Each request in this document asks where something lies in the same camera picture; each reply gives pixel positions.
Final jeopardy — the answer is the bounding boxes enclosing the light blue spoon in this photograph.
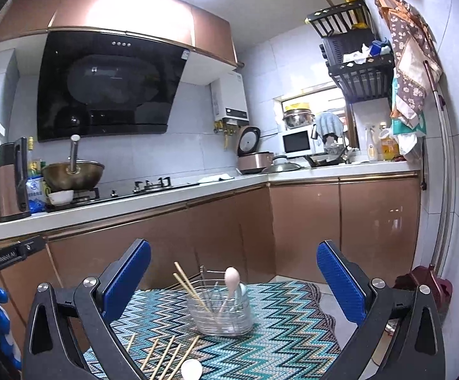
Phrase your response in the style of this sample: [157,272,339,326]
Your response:
[233,283,249,325]

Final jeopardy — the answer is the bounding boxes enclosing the copper electric kettle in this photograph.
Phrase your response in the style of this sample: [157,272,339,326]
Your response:
[0,137,31,222]

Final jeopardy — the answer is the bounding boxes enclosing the blue salt bag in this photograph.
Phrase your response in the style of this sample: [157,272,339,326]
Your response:
[26,175,47,214]

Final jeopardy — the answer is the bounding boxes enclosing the copper lower cabinets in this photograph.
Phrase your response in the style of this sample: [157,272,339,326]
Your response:
[0,171,422,349]

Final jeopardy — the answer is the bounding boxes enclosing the yellow oil bottle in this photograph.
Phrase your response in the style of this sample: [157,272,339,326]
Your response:
[379,122,399,161]

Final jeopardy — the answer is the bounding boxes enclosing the white small bowl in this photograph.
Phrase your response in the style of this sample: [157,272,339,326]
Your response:
[48,190,74,207]

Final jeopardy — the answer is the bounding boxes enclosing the dark red dustpan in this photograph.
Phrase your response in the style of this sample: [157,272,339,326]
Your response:
[393,264,453,312]

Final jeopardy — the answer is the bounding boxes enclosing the brass wok with handle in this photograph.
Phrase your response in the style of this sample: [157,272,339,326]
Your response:
[41,135,105,191]

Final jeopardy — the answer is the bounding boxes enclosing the white ceramic spoon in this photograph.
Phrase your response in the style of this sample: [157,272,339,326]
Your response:
[180,358,203,380]

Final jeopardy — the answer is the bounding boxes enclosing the pink ceramic spoon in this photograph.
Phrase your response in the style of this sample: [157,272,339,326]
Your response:
[218,267,241,314]

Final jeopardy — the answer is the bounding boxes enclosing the blue hanging towel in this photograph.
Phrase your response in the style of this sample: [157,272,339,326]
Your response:
[315,112,344,138]

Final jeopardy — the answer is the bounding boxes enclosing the wooden chopstick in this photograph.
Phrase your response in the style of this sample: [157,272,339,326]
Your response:
[159,344,181,380]
[173,262,211,312]
[140,339,159,372]
[173,273,207,311]
[126,333,136,352]
[167,335,200,380]
[150,335,175,380]

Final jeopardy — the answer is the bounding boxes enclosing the steel pot on microwave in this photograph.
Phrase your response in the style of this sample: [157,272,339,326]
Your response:
[283,103,314,129]

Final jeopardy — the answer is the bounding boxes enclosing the black gas stove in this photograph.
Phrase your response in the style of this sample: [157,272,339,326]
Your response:
[45,177,198,213]

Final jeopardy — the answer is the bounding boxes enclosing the floral hanging apron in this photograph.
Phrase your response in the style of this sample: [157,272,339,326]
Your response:
[374,0,443,130]

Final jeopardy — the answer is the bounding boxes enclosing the black range hood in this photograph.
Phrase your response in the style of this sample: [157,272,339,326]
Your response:
[36,31,190,142]

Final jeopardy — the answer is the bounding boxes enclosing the white water heater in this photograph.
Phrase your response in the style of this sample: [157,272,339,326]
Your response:
[210,71,249,125]

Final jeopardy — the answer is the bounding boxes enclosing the black wall dish rack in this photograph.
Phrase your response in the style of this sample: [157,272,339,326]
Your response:
[305,0,394,103]

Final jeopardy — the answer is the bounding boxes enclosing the zigzag patterned table mat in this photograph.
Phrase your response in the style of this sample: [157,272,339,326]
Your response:
[82,279,342,380]

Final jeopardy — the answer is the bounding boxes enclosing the white microwave oven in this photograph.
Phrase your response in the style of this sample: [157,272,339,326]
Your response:
[280,125,316,159]

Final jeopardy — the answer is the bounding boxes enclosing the clear utensil holder jar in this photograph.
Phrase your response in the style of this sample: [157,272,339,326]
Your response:
[186,280,255,337]

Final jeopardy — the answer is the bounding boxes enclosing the copper rice cooker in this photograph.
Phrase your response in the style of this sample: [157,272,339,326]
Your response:
[236,126,274,175]

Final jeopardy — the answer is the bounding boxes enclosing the glass pot lid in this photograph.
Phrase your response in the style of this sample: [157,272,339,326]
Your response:
[262,155,303,174]

